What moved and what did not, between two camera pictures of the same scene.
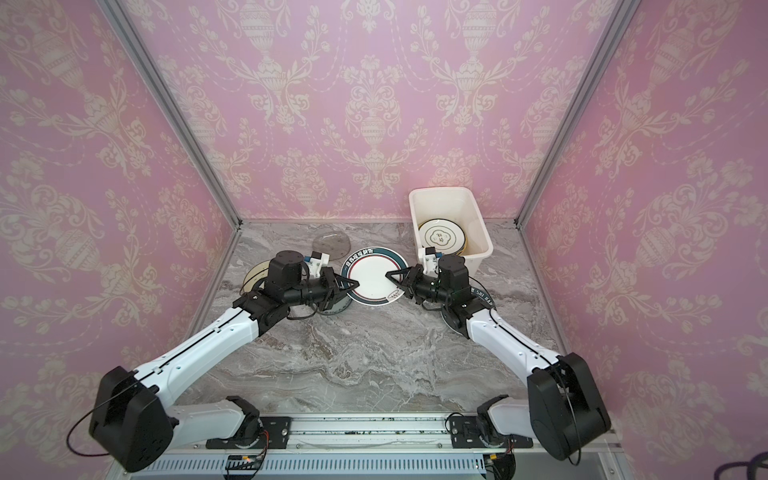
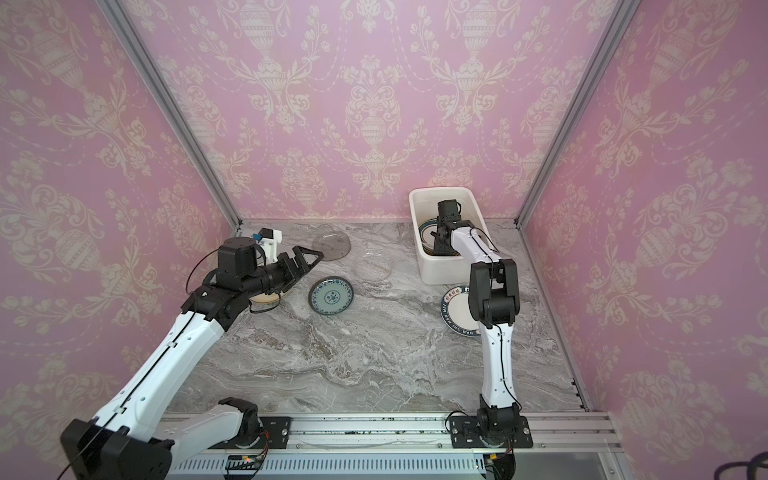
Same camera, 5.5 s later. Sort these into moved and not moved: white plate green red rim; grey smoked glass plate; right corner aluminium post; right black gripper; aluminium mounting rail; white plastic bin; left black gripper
Moved: left black gripper; white plate green red rim; right black gripper
Not moved: aluminium mounting rail; right corner aluminium post; white plastic bin; grey smoked glass plate
